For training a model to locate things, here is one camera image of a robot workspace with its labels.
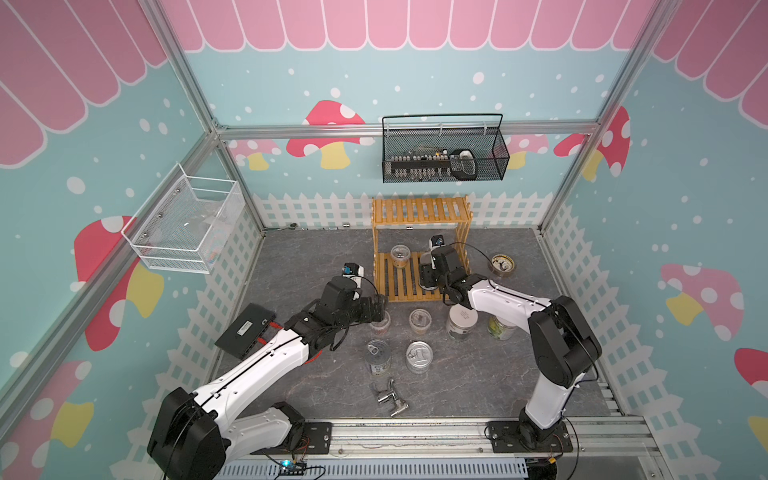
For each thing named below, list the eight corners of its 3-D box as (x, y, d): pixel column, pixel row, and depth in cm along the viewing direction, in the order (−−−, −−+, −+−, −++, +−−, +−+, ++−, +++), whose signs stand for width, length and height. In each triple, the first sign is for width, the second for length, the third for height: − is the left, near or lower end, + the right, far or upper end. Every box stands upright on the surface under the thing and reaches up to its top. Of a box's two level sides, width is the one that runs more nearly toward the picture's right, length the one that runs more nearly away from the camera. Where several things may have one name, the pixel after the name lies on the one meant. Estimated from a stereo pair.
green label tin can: (367, 376, 85) (365, 367, 79) (368, 350, 90) (367, 339, 84) (390, 376, 85) (390, 367, 79) (390, 350, 90) (390, 339, 84)
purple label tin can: (406, 374, 86) (407, 366, 81) (406, 349, 91) (406, 340, 86) (431, 374, 86) (434, 366, 81) (429, 349, 91) (432, 340, 86)
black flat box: (219, 347, 92) (214, 343, 89) (252, 307, 100) (249, 302, 98) (243, 359, 89) (239, 355, 87) (275, 317, 98) (272, 312, 96)
